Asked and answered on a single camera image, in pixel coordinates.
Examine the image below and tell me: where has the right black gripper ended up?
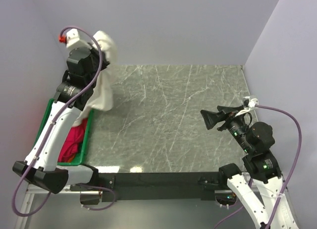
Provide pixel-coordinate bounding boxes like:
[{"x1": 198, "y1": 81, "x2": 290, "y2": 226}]
[{"x1": 200, "y1": 104, "x2": 252, "y2": 152}]

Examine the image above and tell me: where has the white t shirt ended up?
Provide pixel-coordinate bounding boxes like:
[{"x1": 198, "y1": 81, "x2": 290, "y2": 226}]
[{"x1": 73, "y1": 31, "x2": 117, "y2": 127}]

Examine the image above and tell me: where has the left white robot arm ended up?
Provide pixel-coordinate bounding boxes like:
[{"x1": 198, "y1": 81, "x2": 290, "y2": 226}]
[{"x1": 12, "y1": 46, "x2": 109, "y2": 194}]

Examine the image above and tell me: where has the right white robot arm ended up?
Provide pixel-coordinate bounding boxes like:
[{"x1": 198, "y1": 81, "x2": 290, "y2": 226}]
[{"x1": 198, "y1": 103, "x2": 302, "y2": 229}]

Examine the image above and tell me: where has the magenta t shirt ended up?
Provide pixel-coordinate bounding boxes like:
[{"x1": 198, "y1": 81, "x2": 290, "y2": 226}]
[{"x1": 58, "y1": 118, "x2": 88, "y2": 163}]

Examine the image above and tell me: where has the green plastic bin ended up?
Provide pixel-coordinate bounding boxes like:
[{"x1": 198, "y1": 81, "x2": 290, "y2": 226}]
[{"x1": 32, "y1": 98, "x2": 95, "y2": 167}]

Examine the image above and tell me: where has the black base beam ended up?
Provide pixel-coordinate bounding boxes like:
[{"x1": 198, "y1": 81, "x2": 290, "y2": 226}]
[{"x1": 70, "y1": 172, "x2": 229, "y2": 202}]

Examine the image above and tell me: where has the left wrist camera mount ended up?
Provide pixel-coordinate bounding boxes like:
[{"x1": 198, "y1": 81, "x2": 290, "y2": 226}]
[{"x1": 58, "y1": 28, "x2": 90, "y2": 52}]

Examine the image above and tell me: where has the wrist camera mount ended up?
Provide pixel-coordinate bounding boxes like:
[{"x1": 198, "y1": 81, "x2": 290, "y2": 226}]
[
  {"x1": 58, "y1": 28, "x2": 90, "y2": 52},
  {"x1": 235, "y1": 96, "x2": 259, "y2": 116}
]

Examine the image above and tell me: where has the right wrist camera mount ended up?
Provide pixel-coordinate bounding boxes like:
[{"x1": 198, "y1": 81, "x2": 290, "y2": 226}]
[{"x1": 235, "y1": 96, "x2": 259, "y2": 116}]

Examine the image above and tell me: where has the aluminium frame rail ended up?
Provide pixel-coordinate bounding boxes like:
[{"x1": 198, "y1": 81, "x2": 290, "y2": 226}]
[{"x1": 14, "y1": 185, "x2": 78, "y2": 229}]

